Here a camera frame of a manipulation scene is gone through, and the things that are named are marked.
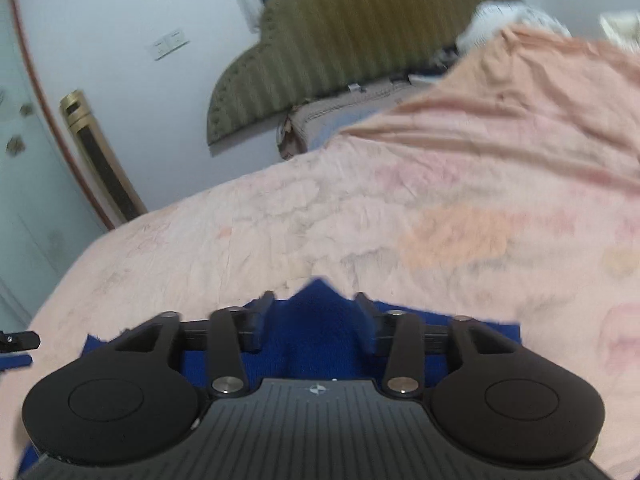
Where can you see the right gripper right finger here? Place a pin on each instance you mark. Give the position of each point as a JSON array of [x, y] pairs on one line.
[[398, 336]]

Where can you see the white wall socket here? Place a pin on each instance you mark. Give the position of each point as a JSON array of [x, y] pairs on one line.
[[168, 43]]

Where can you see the olive green padded headboard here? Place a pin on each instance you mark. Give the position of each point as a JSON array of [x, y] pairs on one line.
[[312, 48]]

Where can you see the brown patterned pillow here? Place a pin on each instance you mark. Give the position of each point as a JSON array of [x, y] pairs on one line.
[[309, 126]]

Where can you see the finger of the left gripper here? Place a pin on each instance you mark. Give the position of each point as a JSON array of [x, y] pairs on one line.
[[11, 361], [19, 342]]

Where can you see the gold tower air conditioner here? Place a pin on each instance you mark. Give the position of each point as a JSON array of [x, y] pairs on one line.
[[100, 158]]

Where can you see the white quilted blanket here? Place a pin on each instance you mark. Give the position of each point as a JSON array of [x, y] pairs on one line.
[[492, 16]]

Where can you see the pink floral bed sheet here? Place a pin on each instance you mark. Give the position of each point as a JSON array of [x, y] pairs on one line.
[[509, 191]]

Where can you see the frosted floral wardrobe door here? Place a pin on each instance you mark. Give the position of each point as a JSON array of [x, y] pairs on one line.
[[46, 220]]

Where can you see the cream crumpled cloth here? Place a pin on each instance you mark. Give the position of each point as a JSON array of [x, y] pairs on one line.
[[622, 28]]

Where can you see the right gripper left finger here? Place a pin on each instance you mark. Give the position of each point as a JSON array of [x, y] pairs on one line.
[[231, 332]]

